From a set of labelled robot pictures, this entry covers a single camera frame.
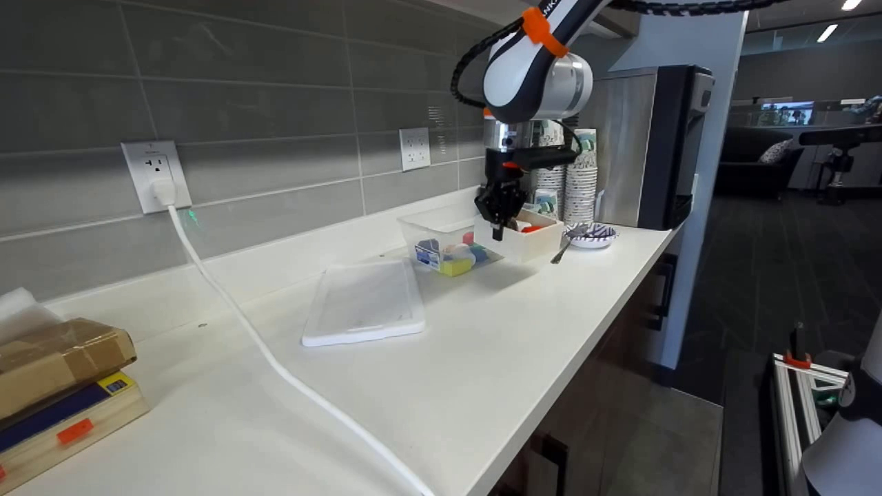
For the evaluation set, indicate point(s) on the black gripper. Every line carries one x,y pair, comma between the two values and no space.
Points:
508,168

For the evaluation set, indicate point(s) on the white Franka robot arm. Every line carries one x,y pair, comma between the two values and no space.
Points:
533,83

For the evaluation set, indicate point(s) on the clear empty plastic container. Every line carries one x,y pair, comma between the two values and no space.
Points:
366,303

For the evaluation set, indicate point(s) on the brown cardboard box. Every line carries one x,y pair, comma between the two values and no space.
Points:
56,361

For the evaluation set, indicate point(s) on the tan box with blue label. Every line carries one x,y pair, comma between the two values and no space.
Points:
82,427

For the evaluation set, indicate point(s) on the stack of patterned paper cups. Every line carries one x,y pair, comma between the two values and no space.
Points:
583,180
550,160

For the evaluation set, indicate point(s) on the yellow rectangular block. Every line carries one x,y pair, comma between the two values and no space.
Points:
454,264

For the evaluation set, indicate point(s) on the metal spoon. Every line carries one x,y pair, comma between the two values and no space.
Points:
562,249

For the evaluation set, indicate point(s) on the blue block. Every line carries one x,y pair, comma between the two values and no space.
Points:
427,252

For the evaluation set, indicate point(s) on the patterned paper plate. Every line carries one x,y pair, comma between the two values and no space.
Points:
594,238

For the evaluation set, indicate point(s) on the black silver tall appliance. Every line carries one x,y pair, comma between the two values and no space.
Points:
676,147

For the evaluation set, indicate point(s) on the dark lower cabinet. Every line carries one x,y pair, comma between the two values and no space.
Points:
596,387

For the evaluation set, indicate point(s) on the black office chair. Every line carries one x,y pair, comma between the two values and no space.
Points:
842,153

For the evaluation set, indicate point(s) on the ceiling light panel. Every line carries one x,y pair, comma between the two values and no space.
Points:
827,30

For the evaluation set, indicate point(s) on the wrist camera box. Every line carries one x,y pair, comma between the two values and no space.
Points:
552,156

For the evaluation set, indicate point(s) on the white quad wall outlet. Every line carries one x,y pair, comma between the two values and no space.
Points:
413,147

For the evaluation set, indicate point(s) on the white wall outlet with plug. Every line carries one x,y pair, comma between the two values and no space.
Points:
155,175

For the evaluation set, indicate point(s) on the aluminium frame stand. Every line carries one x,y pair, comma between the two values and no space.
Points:
795,404

